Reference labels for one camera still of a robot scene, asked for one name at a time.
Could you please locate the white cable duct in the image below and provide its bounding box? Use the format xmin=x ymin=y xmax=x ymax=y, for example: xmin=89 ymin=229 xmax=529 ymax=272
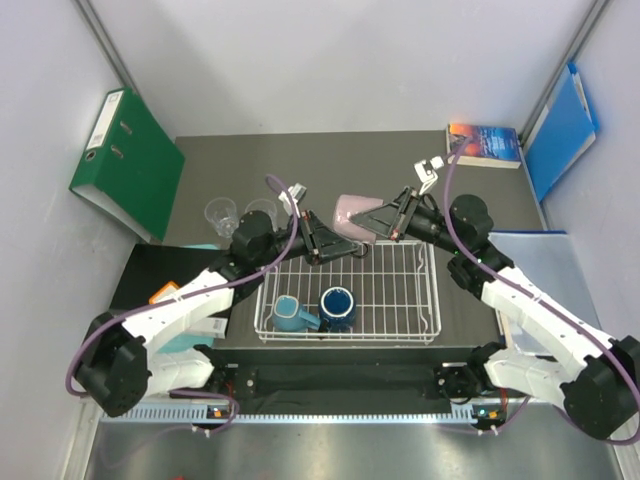
xmin=114 ymin=403 xmax=478 ymax=424

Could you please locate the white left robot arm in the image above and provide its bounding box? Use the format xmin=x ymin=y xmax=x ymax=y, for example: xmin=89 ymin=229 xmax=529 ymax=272
xmin=65 ymin=211 xmax=359 ymax=417

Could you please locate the orange key tag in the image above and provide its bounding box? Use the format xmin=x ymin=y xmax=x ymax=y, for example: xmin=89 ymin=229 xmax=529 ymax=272
xmin=149 ymin=281 xmax=179 ymax=305

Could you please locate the paperback book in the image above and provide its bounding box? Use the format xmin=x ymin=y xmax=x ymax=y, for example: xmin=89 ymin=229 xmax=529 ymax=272
xmin=446 ymin=123 xmax=522 ymax=169

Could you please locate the pink mug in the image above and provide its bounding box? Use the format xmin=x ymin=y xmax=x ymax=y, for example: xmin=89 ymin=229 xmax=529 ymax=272
xmin=332 ymin=193 xmax=387 ymax=260

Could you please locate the light blue mug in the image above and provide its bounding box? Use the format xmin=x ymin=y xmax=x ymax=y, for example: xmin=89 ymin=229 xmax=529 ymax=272
xmin=272 ymin=295 xmax=322 ymax=333

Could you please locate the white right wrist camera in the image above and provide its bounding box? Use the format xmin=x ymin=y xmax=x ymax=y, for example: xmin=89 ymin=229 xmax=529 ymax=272
xmin=413 ymin=156 xmax=444 ymax=196

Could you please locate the white wire dish rack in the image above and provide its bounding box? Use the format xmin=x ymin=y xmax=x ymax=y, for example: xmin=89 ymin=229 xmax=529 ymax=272
xmin=254 ymin=241 xmax=442 ymax=345

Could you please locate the dark blue mug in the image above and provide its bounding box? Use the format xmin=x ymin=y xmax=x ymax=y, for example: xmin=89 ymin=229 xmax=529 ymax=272
xmin=318 ymin=286 xmax=357 ymax=332

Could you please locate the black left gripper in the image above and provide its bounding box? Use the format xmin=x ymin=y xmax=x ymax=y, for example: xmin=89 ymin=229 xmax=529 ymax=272
xmin=255 ymin=209 xmax=359 ymax=268

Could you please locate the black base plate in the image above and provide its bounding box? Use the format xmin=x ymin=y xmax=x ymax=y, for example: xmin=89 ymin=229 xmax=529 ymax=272
xmin=200 ymin=346 xmax=472 ymax=414

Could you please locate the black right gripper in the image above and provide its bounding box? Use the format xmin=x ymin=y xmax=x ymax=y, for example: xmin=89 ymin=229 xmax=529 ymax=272
xmin=353 ymin=186 xmax=464 ymax=256

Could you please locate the black book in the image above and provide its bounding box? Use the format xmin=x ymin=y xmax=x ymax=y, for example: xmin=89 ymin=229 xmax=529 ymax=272
xmin=107 ymin=243 xmax=245 ymax=339

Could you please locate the clear faceted glass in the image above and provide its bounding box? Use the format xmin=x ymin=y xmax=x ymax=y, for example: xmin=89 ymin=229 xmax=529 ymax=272
xmin=245 ymin=198 xmax=278 ymax=225
xmin=204 ymin=197 xmax=239 ymax=239

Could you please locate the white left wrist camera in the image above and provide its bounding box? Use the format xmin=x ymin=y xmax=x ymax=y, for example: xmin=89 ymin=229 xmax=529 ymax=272
xmin=278 ymin=183 xmax=307 ymax=216

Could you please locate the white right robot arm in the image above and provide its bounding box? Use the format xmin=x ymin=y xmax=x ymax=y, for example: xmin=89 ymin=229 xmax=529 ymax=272
xmin=350 ymin=188 xmax=639 ymax=441

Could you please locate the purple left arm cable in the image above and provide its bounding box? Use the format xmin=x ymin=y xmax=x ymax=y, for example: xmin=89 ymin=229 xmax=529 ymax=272
xmin=66 ymin=173 xmax=301 ymax=399

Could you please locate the blue folder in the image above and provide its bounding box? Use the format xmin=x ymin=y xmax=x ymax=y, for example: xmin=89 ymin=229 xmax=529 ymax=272
xmin=525 ymin=62 xmax=599 ymax=202

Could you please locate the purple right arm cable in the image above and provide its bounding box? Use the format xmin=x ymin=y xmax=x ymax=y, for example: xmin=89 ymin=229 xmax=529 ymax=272
xmin=443 ymin=137 xmax=640 ymax=446

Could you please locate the green ring binder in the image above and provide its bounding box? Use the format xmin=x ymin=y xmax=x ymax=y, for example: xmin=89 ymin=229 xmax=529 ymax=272
xmin=69 ymin=88 xmax=185 ymax=242

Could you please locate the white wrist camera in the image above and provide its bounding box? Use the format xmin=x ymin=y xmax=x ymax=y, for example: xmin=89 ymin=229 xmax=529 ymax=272
xmin=413 ymin=156 xmax=444 ymax=196
xmin=278 ymin=183 xmax=307 ymax=216

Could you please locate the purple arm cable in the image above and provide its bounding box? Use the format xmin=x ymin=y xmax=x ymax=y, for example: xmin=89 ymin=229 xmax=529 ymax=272
xmin=66 ymin=173 xmax=301 ymax=399
xmin=443 ymin=137 xmax=640 ymax=446

